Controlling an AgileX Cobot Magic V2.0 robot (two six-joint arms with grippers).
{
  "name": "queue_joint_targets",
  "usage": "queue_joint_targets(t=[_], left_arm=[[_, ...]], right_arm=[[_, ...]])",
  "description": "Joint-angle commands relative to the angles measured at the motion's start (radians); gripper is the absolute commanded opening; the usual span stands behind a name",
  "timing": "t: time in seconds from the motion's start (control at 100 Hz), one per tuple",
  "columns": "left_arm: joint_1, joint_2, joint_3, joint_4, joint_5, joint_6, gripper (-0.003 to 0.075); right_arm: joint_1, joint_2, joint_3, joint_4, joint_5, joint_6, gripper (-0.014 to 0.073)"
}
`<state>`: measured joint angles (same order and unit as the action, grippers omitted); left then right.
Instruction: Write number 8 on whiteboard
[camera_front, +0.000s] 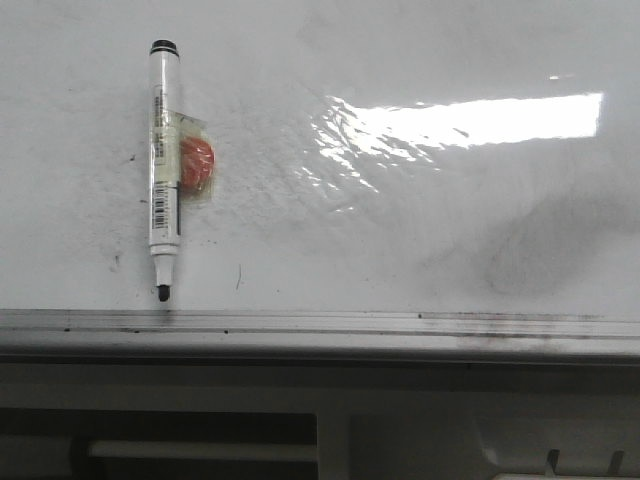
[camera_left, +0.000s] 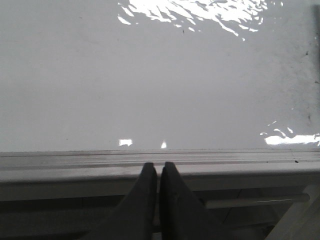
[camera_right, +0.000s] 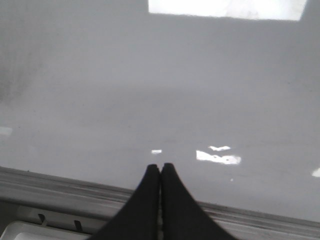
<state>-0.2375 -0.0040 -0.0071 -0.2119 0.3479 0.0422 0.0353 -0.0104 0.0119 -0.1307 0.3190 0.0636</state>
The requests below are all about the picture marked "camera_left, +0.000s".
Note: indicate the white whiteboard with aluminium frame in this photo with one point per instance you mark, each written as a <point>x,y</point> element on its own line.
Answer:
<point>90,90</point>

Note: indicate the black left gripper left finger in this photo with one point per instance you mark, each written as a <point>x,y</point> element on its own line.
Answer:
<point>133,218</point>

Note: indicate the white horizontal rod under board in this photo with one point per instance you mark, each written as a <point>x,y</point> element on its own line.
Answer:
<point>257,201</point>

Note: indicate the white cart frame below board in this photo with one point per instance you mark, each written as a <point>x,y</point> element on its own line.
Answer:
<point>68,210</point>

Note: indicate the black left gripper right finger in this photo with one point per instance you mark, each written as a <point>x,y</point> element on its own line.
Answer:
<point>182,216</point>

